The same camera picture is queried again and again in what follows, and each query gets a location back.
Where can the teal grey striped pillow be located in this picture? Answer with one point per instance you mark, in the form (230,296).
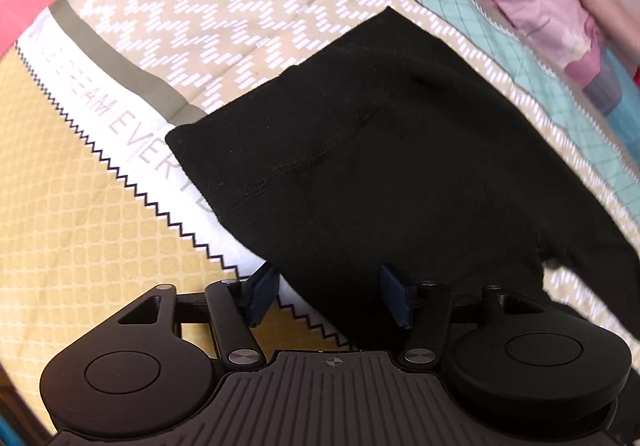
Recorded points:
(615,95)

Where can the black pants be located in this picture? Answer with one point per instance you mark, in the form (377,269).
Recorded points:
(385,149)

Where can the patterned bed quilt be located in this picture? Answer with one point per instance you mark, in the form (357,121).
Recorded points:
(96,209)

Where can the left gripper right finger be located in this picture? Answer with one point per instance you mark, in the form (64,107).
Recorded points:
(422,312)

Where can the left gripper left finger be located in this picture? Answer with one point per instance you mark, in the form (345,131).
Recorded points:
(235,307)

